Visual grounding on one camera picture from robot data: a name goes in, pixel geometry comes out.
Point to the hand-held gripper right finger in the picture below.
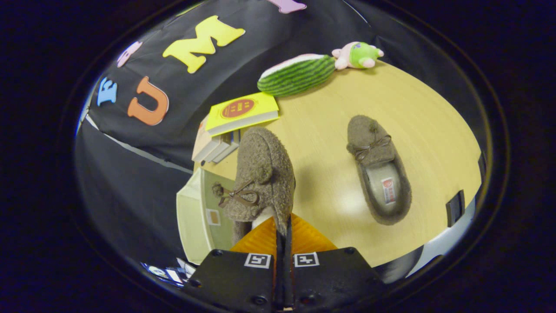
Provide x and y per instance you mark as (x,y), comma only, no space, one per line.
(334,278)

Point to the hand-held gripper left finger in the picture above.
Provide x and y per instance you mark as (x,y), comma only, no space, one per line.
(234,282)

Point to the pale green storage box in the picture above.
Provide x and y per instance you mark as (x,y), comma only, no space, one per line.
(191,217)

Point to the brown fuzzy shoe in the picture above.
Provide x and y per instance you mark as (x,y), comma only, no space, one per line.
(369,134)
(265,161)

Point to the blue printed packet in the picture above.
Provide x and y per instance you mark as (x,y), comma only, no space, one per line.
(169,274)

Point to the white book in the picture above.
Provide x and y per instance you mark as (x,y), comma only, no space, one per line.
(221,148)

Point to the blue cover book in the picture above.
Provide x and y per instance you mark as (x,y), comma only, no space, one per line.
(234,140)

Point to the beige book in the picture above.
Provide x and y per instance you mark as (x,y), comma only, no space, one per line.
(202,143)

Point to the black backdrop cloth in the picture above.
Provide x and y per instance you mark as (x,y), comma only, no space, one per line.
(130,182)

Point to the yellow book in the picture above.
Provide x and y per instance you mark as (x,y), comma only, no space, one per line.
(243,108)

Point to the watermelon slice plush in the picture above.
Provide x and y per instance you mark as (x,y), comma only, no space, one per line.
(295,76)

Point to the pink and green plush toy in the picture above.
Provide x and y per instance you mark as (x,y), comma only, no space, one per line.
(362,56)

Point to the black table bracket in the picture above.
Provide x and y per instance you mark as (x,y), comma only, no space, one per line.
(482,167)
(455,208)

